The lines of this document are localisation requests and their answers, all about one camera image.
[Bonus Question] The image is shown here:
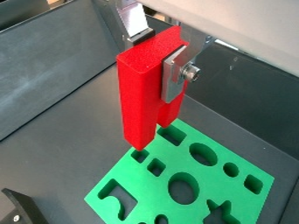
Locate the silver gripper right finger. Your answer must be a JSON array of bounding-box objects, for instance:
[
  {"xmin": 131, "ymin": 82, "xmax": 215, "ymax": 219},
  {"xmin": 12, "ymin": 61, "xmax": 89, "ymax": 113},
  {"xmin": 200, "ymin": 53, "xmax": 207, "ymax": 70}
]
[{"xmin": 161, "ymin": 24, "xmax": 215, "ymax": 103}]

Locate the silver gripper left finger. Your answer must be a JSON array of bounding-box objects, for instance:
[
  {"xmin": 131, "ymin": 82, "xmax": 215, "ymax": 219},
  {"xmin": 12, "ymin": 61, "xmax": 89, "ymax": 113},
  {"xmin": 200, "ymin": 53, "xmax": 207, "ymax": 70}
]
[{"xmin": 116, "ymin": 0, "xmax": 155, "ymax": 49}]

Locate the red double-square block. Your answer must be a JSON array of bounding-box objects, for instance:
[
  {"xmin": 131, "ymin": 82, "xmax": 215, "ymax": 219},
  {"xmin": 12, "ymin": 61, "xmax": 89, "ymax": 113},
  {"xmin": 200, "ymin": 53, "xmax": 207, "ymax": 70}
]
[{"xmin": 116, "ymin": 26, "xmax": 185, "ymax": 151}]

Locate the green shape-sorter board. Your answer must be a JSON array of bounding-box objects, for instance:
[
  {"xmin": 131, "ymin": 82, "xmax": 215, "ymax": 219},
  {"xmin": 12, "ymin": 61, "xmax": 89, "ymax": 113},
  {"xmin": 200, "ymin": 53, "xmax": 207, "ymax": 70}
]
[{"xmin": 84, "ymin": 120, "xmax": 275, "ymax": 224}]

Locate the black corner bracket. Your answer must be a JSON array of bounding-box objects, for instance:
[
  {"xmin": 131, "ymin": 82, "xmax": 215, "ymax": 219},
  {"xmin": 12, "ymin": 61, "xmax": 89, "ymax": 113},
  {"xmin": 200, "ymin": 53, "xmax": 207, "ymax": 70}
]
[{"xmin": 0, "ymin": 188, "xmax": 49, "ymax": 224}]

